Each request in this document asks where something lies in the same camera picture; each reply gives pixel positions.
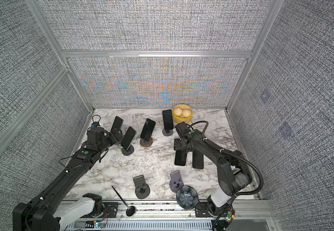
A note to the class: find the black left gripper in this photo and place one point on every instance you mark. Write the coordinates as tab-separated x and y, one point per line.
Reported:
119	135

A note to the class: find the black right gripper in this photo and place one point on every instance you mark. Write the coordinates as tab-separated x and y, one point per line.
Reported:
176	145

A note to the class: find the blue-edged phone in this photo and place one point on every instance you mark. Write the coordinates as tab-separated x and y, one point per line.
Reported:
117	124

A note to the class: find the teal-edged black phone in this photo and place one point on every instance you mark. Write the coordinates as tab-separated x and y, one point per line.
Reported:
127	138

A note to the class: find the purple-edged black phone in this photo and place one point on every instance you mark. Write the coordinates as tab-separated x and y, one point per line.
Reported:
168	120

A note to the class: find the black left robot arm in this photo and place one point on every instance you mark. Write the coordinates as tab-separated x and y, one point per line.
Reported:
42	212

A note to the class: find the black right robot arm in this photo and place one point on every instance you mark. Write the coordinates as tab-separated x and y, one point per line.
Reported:
232	169

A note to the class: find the purple-grey back stand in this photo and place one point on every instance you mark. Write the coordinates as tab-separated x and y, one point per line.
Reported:
167	132

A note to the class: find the dark grey round stand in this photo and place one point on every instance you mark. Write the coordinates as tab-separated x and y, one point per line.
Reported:
128	151

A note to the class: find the wooden base phone stand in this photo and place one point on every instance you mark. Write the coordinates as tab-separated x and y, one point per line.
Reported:
145	143

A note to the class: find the cracked black phone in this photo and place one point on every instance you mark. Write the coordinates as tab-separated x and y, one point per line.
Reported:
148	129

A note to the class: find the purple front phone stand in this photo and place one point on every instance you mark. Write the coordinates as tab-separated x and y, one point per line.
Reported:
176	182

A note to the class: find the dark grey front stand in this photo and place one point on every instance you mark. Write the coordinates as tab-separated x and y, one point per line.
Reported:
142	189

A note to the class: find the yellow steamer basket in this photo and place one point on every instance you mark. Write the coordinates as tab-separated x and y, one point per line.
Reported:
181	119

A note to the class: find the right bun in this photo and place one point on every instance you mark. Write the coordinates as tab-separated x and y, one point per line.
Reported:
186	113

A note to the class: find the bun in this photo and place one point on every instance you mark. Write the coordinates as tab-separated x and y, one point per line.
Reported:
186	113
178	111

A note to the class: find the left bun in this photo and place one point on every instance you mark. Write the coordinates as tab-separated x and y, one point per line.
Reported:
178	111

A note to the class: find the dark flower-shaped bowl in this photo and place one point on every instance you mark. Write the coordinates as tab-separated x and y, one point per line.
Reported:
187	197

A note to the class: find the black ladle spoon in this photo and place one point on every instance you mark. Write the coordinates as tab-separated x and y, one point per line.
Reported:
130	210

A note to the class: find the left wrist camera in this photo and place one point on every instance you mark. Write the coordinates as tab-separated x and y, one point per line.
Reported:
95	124

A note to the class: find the aluminium front rail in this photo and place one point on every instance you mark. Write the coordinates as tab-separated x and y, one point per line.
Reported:
167	215

